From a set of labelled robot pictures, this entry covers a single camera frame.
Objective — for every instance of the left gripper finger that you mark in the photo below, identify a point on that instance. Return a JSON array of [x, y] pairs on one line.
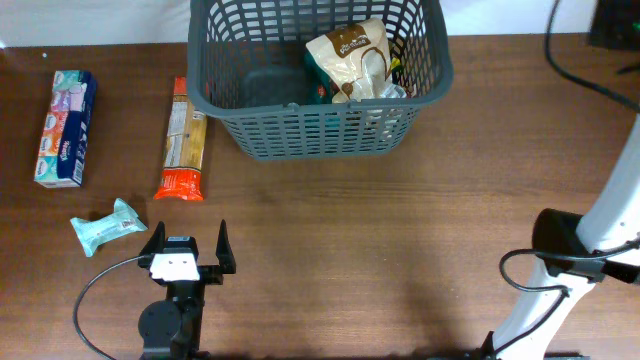
[[224, 252], [156, 241]]

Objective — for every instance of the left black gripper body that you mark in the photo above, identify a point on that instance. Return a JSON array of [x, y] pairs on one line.
[[209, 275]]

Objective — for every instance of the small mint green packet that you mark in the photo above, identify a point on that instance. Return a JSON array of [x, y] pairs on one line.
[[122, 221]]

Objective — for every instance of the orange pasta packet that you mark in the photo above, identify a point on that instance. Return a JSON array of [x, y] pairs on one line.
[[184, 148]]

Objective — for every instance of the Kleenex tissue box pack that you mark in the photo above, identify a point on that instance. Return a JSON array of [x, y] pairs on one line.
[[64, 141]]

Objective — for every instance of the green Nescafe bag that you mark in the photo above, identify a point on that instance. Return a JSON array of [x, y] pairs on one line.
[[316, 80]]

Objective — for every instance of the beige Pantree snack bag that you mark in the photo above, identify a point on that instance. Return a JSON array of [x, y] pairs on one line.
[[353, 63]]

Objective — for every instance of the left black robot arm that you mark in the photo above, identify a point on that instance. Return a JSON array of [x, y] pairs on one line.
[[171, 328]]

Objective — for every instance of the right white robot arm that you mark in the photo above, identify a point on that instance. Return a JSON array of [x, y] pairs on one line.
[[572, 254]]

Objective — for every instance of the grey plastic basket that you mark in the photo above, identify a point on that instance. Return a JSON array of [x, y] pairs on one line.
[[246, 69]]

